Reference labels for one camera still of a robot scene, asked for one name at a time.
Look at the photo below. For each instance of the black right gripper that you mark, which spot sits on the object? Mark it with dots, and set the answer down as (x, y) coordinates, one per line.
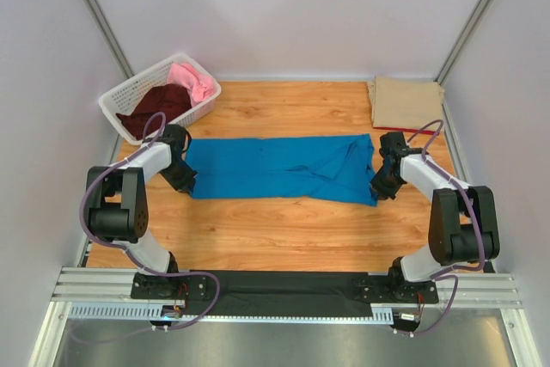
(382, 180)

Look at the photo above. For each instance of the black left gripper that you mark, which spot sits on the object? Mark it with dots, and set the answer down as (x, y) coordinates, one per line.
(180, 175)

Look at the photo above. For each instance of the blue t shirt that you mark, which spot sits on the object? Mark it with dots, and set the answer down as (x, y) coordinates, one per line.
(334, 168)

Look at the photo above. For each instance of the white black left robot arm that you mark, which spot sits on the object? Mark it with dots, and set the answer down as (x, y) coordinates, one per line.
(114, 209)

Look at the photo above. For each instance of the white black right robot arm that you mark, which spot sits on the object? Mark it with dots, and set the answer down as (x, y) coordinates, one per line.
(463, 226)

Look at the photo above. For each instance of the folded beige t shirt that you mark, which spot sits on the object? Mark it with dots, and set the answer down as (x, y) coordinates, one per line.
(404, 104)

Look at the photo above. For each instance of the dark red t shirt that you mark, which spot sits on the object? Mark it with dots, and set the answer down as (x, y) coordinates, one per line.
(170, 99)

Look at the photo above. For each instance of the pink t shirt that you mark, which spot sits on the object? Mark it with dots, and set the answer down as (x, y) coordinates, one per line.
(200, 87)

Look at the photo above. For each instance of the white perforated plastic basket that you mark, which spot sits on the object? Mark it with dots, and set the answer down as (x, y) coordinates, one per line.
(125, 97)

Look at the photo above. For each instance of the right aluminium corner post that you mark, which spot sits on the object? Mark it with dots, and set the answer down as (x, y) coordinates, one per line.
(467, 31)

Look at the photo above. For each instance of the aluminium corner post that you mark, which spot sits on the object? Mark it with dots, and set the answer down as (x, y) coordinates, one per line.
(109, 36)
(467, 31)

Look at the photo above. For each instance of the left aluminium corner post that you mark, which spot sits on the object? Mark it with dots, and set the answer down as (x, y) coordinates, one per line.
(109, 36)

